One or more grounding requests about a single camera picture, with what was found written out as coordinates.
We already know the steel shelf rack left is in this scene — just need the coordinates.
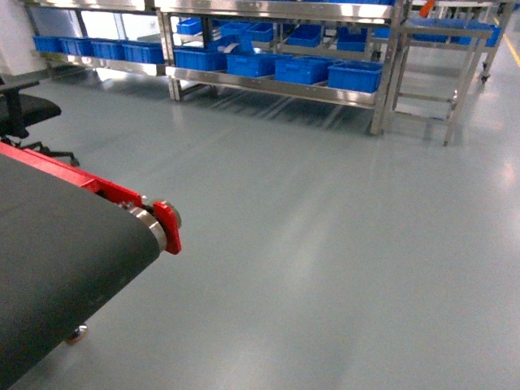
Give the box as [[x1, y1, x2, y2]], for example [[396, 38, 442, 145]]
[[22, 1, 173, 76]]

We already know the steel shelf rack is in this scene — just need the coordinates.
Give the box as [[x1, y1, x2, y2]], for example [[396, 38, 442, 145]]
[[22, 1, 173, 76], [154, 1, 409, 135]]

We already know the steel shelf rack centre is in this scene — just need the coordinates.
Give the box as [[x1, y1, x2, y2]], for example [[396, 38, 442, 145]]
[[154, 1, 409, 135]]

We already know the blue bin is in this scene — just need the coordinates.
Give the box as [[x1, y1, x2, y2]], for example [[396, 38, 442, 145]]
[[227, 54, 288, 78], [174, 47, 227, 72], [327, 61, 383, 93], [275, 57, 337, 85]]

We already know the blue bin front right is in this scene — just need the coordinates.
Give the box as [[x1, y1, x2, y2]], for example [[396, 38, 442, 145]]
[[327, 61, 383, 93]]

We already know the black conveyor belt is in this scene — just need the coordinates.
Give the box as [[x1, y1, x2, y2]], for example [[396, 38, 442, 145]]
[[1, 157, 160, 388]]

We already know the small steel table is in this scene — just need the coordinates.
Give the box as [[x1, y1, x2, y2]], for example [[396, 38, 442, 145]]
[[387, 17, 494, 145]]

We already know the black office chair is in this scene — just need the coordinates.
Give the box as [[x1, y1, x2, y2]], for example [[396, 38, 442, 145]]
[[1, 80, 80, 167]]

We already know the red conveyor end bracket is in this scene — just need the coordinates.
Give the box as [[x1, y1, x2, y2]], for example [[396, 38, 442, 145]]
[[153, 200, 182, 255]]

